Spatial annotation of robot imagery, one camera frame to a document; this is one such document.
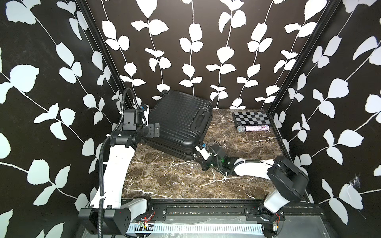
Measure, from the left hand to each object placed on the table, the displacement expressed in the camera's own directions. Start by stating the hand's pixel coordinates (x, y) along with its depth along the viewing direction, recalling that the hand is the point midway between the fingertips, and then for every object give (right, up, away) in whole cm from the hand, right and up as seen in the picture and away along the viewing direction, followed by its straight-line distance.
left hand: (149, 123), depth 74 cm
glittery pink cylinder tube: (+57, -4, +30) cm, 65 cm away
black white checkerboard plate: (+68, +4, +39) cm, 78 cm away
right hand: (+23, -20, +11) cm, 33 cm away
